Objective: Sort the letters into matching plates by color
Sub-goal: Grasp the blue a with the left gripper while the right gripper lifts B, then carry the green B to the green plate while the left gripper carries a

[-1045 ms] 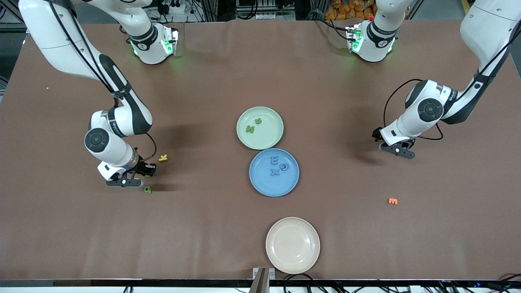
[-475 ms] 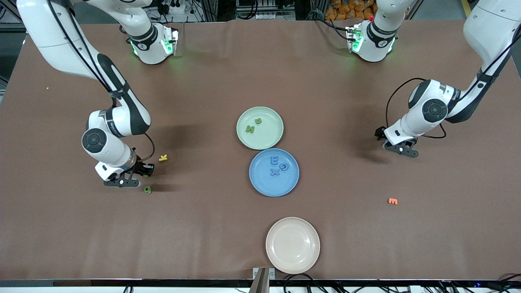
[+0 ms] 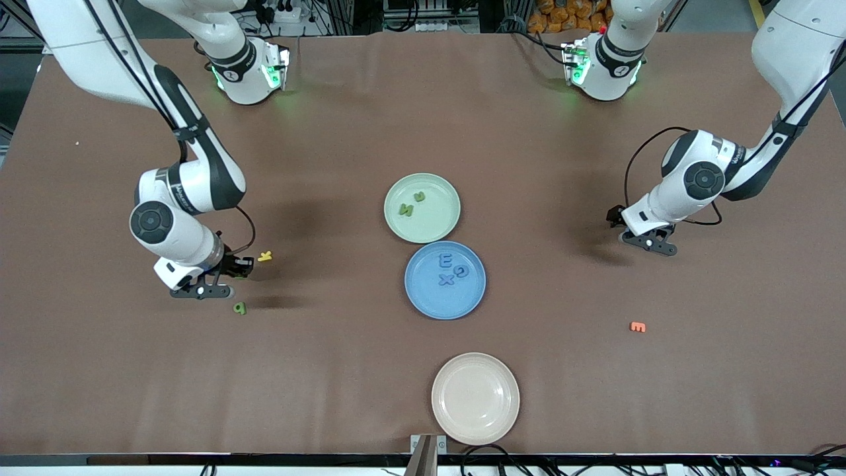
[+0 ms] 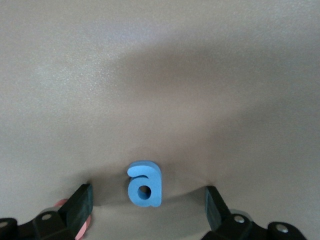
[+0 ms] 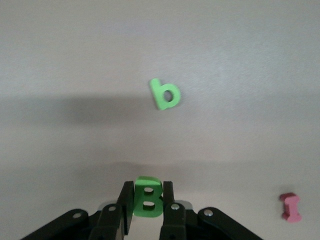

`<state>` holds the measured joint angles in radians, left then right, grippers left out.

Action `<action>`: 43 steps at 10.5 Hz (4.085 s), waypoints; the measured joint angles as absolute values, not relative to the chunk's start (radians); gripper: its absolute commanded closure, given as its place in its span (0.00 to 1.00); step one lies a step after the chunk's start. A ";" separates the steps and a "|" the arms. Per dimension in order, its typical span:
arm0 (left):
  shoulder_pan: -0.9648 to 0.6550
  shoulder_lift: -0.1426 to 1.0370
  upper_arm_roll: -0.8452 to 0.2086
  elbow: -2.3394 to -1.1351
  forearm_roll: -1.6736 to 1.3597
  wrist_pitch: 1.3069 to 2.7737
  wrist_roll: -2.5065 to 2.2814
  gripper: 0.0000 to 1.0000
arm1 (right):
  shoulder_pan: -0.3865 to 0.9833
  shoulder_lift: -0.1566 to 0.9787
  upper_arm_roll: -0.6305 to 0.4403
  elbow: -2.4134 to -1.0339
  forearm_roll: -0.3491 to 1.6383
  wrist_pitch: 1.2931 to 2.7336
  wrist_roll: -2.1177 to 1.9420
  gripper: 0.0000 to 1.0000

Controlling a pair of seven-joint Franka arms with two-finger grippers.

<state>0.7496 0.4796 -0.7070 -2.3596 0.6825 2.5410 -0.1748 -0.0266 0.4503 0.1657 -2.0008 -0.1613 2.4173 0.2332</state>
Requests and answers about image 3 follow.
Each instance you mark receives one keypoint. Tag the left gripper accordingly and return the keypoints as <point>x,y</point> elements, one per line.
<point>615,215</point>

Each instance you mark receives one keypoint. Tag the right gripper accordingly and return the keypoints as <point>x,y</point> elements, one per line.
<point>232,264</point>

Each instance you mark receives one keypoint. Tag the blue letter e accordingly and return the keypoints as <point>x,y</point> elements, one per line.
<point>446,262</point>
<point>457,271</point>

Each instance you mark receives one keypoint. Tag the blue letter X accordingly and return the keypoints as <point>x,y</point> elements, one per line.
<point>447,279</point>

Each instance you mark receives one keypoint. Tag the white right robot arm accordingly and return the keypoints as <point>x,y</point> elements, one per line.
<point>86,46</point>

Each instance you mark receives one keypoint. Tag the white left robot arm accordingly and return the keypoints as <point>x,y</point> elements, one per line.
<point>793,39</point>

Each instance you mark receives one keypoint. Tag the light green plate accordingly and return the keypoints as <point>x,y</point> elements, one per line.
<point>429,225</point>

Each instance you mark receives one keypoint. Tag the blue plate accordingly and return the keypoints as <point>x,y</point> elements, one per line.
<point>445,301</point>

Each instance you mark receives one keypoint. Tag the bag of oranges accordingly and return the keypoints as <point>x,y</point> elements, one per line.
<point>562,13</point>

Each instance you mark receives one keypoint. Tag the beige plate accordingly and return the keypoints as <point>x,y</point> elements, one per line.
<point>475,398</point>

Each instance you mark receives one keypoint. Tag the white power strip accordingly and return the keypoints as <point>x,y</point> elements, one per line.
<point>443,26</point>
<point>284,12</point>

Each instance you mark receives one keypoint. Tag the grey metal bracket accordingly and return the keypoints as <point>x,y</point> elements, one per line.
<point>426,459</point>

